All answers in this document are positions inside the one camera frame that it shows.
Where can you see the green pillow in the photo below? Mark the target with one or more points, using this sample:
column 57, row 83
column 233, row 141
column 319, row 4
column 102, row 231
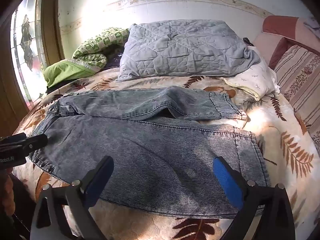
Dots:
column 65, row 71

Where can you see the small black object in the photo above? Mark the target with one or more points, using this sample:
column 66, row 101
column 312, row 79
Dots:
column 247, row 41

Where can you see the wooden window frame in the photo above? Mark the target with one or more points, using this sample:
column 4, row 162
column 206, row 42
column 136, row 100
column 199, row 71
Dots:
column 51, row 25

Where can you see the grey-blue denim pants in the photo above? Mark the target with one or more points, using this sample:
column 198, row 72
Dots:
column 150, row 155

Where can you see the striped floral cushion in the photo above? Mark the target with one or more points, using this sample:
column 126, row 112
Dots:
column 300, row 80

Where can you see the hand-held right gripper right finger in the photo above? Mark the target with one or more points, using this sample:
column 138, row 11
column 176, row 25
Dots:
column 226, row 180

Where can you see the grey quilted pillow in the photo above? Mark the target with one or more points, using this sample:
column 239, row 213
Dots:
column 185, row 50

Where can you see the dark purple cloth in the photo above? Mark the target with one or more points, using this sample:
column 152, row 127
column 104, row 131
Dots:
column 113, row 60

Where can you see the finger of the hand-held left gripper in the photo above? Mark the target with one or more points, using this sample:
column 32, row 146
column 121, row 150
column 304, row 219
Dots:
column 35, row 142
column 15, row 138

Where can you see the leaf print bed blanket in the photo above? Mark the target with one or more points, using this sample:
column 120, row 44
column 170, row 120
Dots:
column 275, row 130

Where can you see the pink padded headboard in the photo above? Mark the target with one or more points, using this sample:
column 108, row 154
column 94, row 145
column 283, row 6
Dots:
column 277, row 27

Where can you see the stained glass window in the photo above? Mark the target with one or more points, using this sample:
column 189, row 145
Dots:
column 27, row 42

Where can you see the green patterned quilt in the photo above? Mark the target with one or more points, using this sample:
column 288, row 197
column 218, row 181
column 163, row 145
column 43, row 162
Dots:
column 100, row 42

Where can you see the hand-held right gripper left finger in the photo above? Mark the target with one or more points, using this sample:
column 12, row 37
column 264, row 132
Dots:
column 98, row 180

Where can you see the person's left hand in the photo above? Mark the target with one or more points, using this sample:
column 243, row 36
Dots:
column 7, row 192

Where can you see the white leaf print pillow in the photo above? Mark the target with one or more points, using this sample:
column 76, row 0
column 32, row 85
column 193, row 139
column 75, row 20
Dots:
column 257, row 80

